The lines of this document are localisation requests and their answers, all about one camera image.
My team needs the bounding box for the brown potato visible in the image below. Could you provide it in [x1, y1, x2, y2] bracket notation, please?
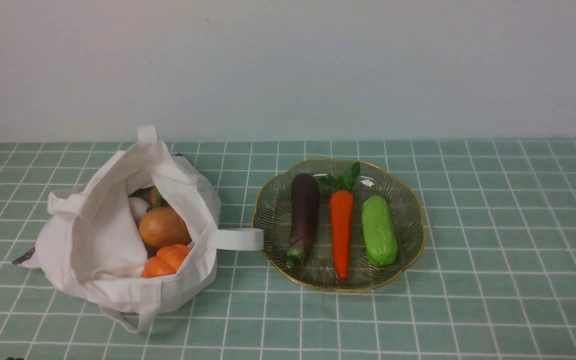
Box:
[138, 206, 192, 248]

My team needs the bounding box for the green checkered tablecloth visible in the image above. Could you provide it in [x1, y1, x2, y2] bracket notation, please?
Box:
[0, 138, 576, 360]

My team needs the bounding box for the orange carrot with leaves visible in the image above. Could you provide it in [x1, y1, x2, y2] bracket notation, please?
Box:
[318, 162, 361, 280]

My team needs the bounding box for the white cloth tote bag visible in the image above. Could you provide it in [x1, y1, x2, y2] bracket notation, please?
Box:
[13, 125, 264, 334]

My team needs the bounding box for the orange pumpkin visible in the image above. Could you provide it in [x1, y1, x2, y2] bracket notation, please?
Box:
[141, 244, 191, 279]

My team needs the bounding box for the white garlic bulb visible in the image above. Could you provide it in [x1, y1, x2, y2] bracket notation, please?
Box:
[128, 196, 150, 224]

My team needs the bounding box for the orange vegetable with green leaf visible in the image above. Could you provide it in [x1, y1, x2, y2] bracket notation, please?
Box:
[149, 186, 169, 208]

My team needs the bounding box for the dark purple eggplant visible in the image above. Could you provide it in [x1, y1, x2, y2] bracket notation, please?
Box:
[286, 173, 320, 269]

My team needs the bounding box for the clear glass gold-rimmed plate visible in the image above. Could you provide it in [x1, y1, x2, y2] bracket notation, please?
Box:
[252, 158, 426, 292]

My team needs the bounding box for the green cucumber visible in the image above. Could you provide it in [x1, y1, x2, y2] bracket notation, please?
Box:
[361, 194, 398, 267]

